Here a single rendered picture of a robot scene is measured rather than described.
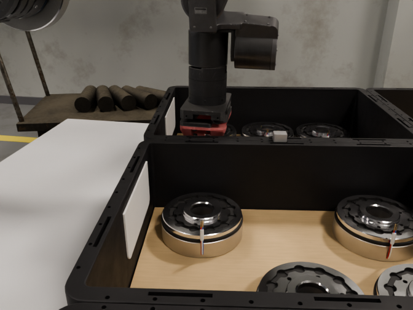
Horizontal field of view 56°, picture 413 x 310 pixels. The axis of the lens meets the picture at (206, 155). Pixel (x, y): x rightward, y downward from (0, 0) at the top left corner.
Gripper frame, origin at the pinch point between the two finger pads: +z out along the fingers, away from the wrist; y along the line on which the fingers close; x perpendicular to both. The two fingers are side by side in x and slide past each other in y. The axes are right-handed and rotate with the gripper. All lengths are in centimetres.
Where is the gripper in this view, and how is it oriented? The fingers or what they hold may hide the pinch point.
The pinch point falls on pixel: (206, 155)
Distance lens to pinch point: 63.4
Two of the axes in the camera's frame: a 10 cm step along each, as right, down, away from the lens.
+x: -9.9, -0.8, 1.3
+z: -0.1, 9.1, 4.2
